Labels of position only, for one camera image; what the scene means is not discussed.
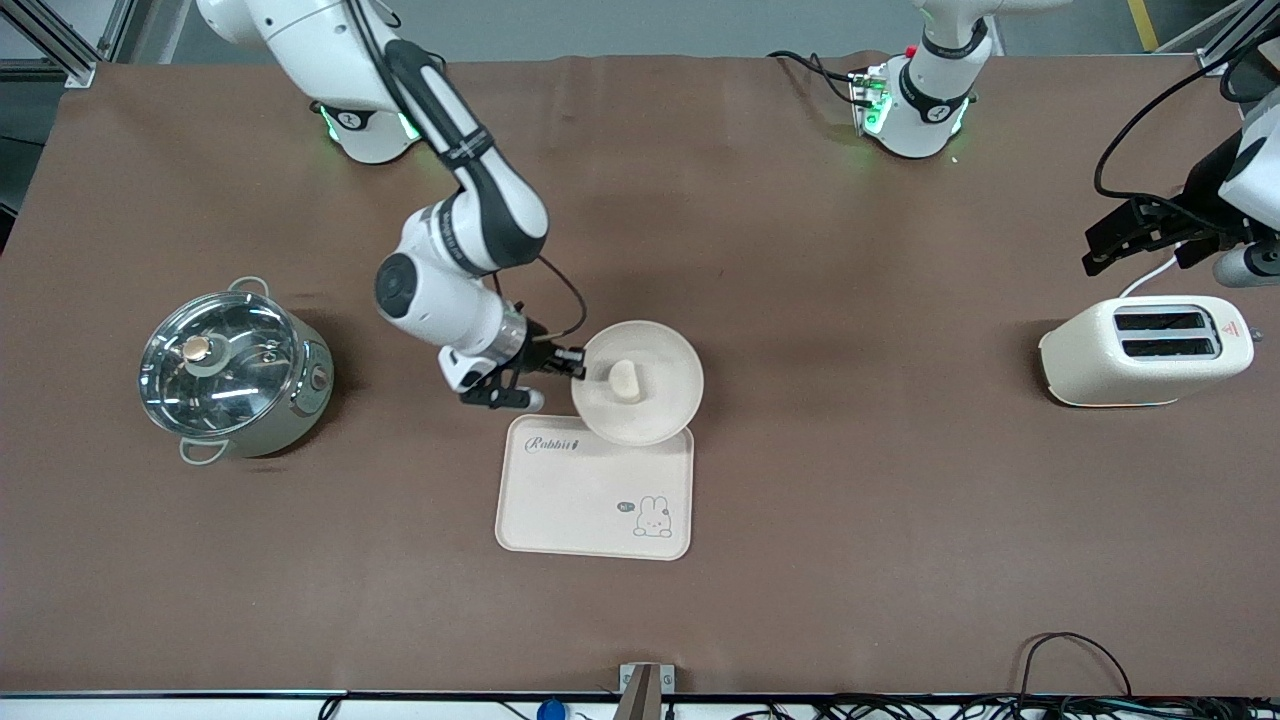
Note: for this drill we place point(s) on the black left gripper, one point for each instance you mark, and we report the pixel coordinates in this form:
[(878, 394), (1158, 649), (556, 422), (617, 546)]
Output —
[(1203, 191)]

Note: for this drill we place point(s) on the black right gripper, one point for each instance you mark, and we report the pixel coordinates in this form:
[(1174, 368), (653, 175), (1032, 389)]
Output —
[(541, 352)]

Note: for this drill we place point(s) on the pale steamed bun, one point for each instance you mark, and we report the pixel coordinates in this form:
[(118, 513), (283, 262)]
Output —
[(625, 380)]

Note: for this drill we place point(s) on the round cream plate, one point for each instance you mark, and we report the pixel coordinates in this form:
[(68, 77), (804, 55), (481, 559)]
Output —
[(660, 400)]

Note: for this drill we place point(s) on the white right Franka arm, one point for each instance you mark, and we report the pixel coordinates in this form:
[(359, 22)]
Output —
[(440, 290)]

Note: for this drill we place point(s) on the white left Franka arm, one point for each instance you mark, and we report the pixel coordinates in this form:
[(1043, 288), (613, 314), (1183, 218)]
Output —
[(925, 110)]

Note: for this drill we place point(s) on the cream rabbit print tray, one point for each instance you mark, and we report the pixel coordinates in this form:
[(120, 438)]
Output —
[(580, 510)]

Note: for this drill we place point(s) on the cream two-slot toaster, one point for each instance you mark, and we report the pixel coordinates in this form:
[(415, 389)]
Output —
[(1100, 360)]

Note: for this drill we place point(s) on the pale green electric pot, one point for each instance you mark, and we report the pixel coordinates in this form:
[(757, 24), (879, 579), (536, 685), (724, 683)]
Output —
[(310, 385)]

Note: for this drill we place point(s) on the glass lid with copper knob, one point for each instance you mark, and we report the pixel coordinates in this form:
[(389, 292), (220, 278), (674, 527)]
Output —
[(240, 390)]

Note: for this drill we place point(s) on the blue round plug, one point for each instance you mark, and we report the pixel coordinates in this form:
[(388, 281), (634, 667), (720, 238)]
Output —
[(551, 712)]

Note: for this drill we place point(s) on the aluminium frame profile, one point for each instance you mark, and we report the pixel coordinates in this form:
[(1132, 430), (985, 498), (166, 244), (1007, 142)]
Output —
[(78, 72), (1215, 62)]

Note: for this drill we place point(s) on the grey metal table bracket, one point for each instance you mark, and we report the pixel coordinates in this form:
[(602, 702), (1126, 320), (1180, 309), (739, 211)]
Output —
[(645, 690)]

